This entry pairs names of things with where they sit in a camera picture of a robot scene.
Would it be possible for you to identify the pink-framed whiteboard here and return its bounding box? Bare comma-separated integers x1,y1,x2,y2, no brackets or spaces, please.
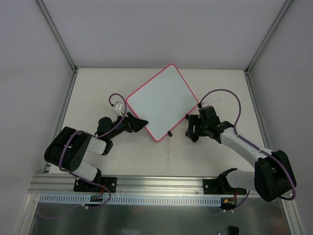
126,64,198,141

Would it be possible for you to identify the black whiteboard eraser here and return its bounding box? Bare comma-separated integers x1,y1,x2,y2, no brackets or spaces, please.
185,132,199,143

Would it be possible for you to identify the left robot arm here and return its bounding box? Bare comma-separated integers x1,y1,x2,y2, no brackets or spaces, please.
44,112,149,191

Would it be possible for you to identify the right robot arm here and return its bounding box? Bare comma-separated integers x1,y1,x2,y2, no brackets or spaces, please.
185,106,296,202

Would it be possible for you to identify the black object bottom edge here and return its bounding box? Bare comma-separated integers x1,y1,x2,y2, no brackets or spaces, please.
228,226,240,235

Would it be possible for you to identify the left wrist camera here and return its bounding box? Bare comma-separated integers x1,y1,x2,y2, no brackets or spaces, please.
113,101,124,116

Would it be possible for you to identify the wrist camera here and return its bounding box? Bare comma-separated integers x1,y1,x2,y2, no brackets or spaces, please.
198,102,210,109
113,101,124,116

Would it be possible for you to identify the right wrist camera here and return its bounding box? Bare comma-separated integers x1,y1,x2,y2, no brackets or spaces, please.
198,102,210,109

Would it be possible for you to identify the whiteboard wire stand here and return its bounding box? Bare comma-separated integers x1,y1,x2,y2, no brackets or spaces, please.
167,114,190,137

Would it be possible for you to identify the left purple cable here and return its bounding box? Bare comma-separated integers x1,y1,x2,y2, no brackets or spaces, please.
36,94,128,218

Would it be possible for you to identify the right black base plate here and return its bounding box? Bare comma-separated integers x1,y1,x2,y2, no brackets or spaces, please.
202,178,247,195

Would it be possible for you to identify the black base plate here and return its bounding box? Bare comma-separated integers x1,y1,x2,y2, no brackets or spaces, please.
202,178,247,195
73,177,117,193

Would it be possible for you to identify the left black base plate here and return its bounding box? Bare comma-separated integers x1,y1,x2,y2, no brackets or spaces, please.
73,177,117,193

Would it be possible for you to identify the white slotted cable duct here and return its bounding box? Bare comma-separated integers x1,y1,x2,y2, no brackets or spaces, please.
39,193,222,207

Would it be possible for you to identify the aluminium mounting rail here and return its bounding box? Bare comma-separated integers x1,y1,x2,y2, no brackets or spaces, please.
28,173,293,199

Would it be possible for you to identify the right aluminium frame post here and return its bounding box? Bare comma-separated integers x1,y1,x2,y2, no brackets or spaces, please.
245,0,294,75

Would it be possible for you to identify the aluminium frame post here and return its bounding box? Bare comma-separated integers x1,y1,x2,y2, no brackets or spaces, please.
245,0,294,75
35,0,77,72

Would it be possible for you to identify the left aluminium frame post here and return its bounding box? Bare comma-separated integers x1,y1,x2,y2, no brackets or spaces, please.
35,0,77,72

